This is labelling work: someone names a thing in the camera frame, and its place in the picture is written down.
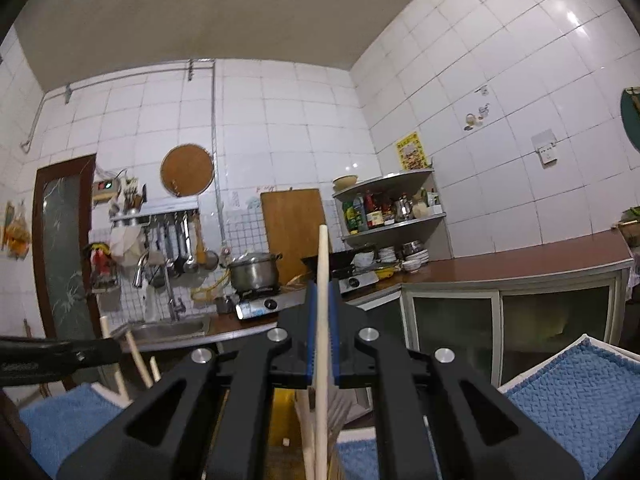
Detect white wall socket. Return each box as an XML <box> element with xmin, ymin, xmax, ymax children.
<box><xmin>532</xmin><ymin>129</ymin><xmax>558</xmax><ymax>166</ymax></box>

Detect yellow perforated utensil holder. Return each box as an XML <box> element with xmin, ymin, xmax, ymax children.
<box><xmin>264</xmin><ymin>389</ymin><xmax>306</xmax><ymax>480</ymax></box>

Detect yellow wall poster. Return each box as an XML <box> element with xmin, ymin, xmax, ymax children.
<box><xmin>396</xmin><ymin>131</ymin><xmax>428</xmax><ymax>170</ymax></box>

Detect steel sink faucet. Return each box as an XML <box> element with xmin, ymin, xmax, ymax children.
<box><xmin>132</xmin><ymin>250</ymin><xmax>186</xmax><ymax>322</ymax></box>

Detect kitchen counter with cabinets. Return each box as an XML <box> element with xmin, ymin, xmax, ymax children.
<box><xmin>98</xmin><ymin>228</ymin><xmax>634</xmax><ymax>391</ymax></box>

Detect dark wooden glass door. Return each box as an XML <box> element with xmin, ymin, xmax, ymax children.
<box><xmin>32</xmin><ymin>155</ymin><xmax>101</xmax><ymax>339</ymax></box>

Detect steel gas stove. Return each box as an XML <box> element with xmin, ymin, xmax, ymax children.
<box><xmin>235</xmin><ymin>271</ymin><xmax>378</xmax><ymax>321</ymax></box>

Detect wooden cutting board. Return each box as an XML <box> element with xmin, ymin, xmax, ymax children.
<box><xmin>260</xmin><ymin>188</ymin><xmax>326</xmax><ymax>285</ymax></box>

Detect steel kitchen sink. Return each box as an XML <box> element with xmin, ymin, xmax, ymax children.
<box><xmin>112</xmin><ymin>315</ymin><xmax>210</xmax><ymax>346</ymax></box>

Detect steel cooking pot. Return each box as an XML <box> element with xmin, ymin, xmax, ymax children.
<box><xmin>227</xmin><ymin>252</ymin><xmax>282</xmax><ymax>294</ymax></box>

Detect corner steel shelf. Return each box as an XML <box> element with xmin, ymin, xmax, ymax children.
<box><xmin>332</xmin><ymin>168</ymin><xmax>452</xmax><ymax>261</ymax></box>

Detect green round wall board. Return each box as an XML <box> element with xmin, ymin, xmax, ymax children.
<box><xmin>620</xmin><ymin>87</ymin><xmax>640</xmax><ymax>151</ymax></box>

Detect round woven tray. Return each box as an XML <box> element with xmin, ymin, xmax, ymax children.
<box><xmin>160</xmin><ymin>144</ymin><xmax>214</xmax><ymax>197</ymax></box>

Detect blue knitted table cloth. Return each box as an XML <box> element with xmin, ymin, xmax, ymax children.
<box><xmin>18</xmin><ymin>335</ymin><xmax>639</xmax><ymax>479</ymax></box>

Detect steel hanging utensil rack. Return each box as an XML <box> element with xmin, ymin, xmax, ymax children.
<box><xmin>110</xmin><ymin>196</ymin><xmax>198</xmax><ymax>226</ymax></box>

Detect black wok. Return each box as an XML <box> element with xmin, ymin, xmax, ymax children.
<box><xmin>300</xmin><ymin>245</ymin><xmax>374</xmax><ymax>278</ymax></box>

